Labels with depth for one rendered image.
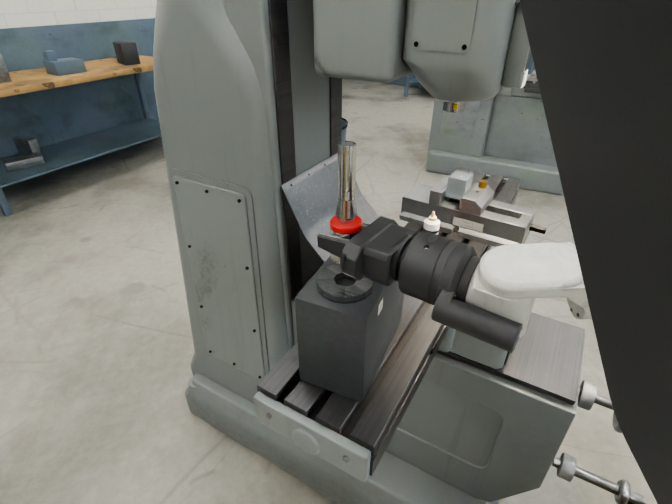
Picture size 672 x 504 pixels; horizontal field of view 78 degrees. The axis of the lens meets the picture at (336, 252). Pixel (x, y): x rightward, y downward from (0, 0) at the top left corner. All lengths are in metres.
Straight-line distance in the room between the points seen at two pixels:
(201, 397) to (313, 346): 1.15
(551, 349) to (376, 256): 0.77
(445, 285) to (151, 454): 1.56
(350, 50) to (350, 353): 0.60
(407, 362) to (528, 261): 0.38
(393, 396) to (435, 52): 0.63
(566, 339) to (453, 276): 0.80
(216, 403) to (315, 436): 1.05
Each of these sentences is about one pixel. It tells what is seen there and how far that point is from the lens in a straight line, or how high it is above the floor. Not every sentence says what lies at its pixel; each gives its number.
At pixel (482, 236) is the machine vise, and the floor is 0.94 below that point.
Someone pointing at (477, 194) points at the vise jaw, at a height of 1.03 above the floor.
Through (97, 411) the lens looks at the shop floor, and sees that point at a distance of 2.13.
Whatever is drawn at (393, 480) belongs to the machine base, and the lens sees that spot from 1.50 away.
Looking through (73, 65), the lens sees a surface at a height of 0.94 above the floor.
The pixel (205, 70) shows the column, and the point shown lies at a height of 1.34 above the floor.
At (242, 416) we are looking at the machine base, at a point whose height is 0.17.
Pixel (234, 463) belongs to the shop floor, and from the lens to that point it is 1.79.
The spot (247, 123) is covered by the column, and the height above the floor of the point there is 1.24.
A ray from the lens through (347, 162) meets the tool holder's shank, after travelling 0.55.
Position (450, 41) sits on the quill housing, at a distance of 0.87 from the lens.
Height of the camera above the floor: 1.51
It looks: 33 degrees down
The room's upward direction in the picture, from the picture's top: straight up
